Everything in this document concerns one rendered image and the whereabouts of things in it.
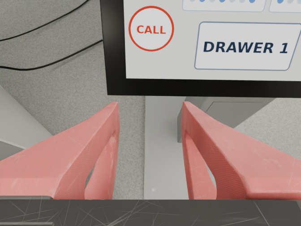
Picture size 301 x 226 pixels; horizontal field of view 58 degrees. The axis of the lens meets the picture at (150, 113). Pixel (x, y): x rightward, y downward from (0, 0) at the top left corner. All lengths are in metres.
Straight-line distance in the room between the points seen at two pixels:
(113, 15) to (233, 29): 0.11
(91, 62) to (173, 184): 0.70
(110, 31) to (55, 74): 1.17
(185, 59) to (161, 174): 0.96
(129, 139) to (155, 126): 0.13
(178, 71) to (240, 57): 0.06
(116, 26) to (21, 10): 1.42
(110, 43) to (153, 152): 0.97
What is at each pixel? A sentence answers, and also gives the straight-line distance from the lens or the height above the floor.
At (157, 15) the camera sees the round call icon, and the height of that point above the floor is 1.02.
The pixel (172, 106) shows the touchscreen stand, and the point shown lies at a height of 0.04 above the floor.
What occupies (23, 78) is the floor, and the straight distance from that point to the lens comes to 1.46.
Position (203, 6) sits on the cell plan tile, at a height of 1.03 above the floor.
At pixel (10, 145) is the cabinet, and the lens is 0.55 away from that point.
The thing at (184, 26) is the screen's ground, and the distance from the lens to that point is 0.26.
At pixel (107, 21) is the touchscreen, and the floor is 1.02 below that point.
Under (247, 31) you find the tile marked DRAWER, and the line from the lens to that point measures 0.27.
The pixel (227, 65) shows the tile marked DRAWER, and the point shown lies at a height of 0.99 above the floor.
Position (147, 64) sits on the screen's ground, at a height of 0.99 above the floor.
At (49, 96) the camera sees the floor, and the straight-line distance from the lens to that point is 1.38.
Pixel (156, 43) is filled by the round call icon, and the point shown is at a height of 1.01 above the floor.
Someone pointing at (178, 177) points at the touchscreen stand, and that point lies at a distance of 1.20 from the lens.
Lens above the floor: 1.23
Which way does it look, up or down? 74 degrees down
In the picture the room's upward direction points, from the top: 3 degrees clockwise
